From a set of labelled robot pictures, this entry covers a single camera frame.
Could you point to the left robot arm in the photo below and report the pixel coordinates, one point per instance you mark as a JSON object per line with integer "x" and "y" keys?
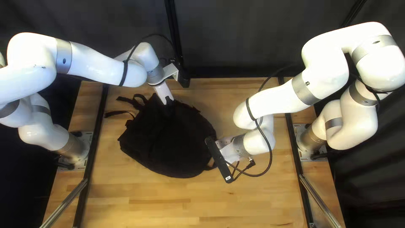
{"x": 95, "y": 68}

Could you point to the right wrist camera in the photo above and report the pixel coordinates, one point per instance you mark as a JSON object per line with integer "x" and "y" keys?
{"x": 220, "y": 160}

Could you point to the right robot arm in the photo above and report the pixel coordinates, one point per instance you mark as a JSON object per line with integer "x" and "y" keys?
{"x": 332, "y": 63}

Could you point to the black backpack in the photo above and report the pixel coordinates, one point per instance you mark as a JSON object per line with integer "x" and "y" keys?
{"x": 164, "y": 142}

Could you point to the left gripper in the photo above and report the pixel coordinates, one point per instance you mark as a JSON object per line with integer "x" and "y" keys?
{"x": 163, "y": 90}

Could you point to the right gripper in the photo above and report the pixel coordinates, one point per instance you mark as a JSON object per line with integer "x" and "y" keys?
{"x": 227, "y": 148}

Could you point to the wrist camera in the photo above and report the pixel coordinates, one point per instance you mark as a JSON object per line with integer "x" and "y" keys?
{"x": 184, "y": 79}
{"x": 220, "y": 160}

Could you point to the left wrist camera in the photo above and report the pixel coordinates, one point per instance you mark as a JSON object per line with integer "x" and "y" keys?
{"x": 184, "y": 79}

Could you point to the black frame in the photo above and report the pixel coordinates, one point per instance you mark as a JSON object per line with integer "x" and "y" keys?
{"x": 173, "y": 31}

